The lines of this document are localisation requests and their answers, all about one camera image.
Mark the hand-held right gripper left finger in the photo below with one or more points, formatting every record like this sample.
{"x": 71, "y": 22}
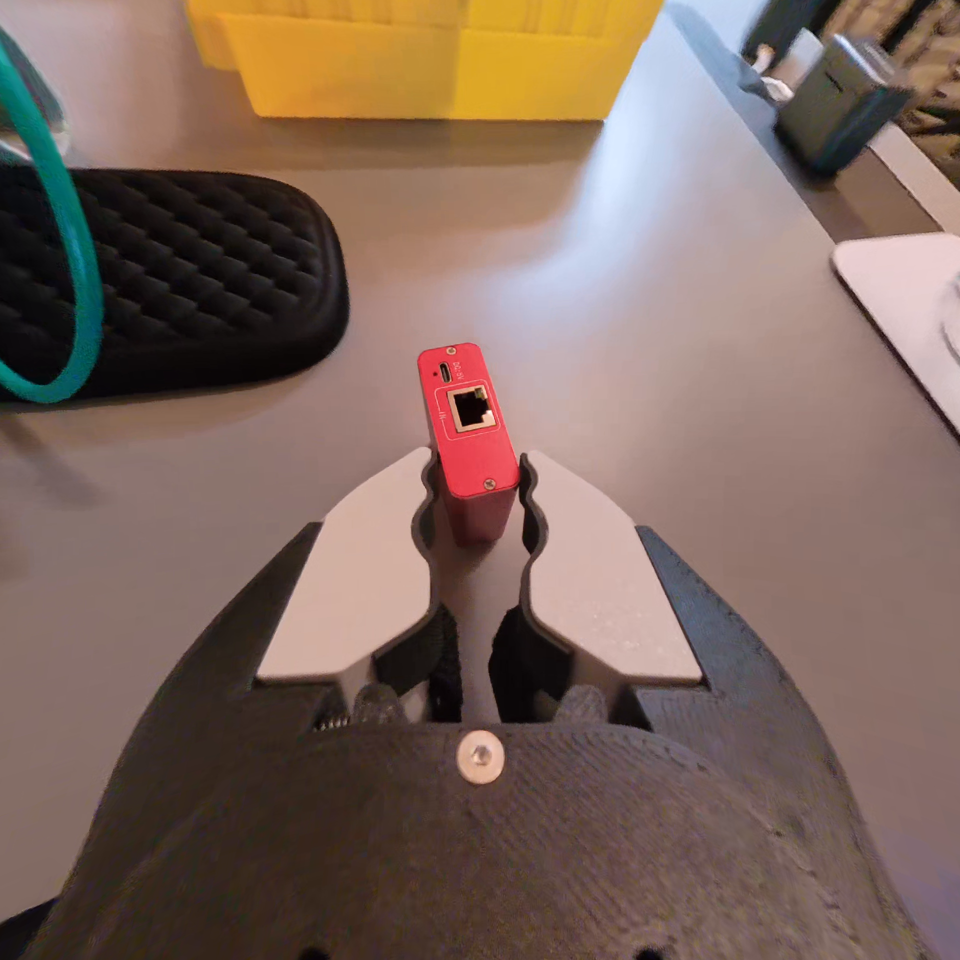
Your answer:
{"x": 352, "y": 585}

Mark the red ethernet splitter box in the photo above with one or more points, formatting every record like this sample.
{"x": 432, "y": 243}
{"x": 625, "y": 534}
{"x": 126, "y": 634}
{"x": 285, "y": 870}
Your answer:
{"x": 472, "y": 465}

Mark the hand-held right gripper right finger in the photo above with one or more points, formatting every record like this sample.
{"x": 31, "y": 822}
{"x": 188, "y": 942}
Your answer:
{"x": 607, "y": 600}

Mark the black quilted wrist rest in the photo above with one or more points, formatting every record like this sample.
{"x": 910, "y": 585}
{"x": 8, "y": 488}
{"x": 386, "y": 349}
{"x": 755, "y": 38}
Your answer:
{"x": 210, "y": 285}

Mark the black power adapter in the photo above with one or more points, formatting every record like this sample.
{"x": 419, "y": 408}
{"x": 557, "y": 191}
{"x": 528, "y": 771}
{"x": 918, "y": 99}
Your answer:
{"x": 840, "y": 112}

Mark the yellow plastic bin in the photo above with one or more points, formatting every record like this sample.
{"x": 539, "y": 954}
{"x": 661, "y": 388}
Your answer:
{"x": 412, "y": 60}

